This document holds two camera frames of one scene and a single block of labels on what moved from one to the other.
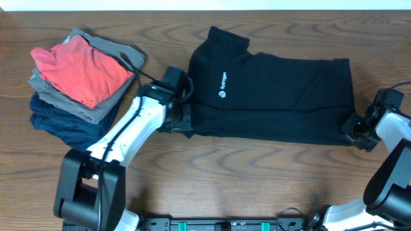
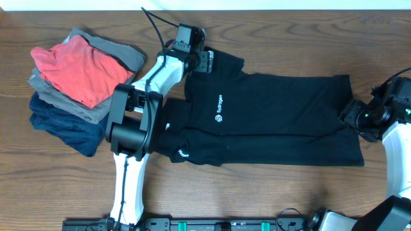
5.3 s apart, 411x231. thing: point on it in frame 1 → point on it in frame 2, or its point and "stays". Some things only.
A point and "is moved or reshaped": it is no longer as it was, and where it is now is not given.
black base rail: x=102 y=224 stays
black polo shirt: x=235 y=93 is moved or reshaped
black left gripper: x=179 y=121 → x=205 y=61
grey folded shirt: x=131 y=58 stays
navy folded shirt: x=71 y=129 stays
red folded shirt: x=81 y=70 stays
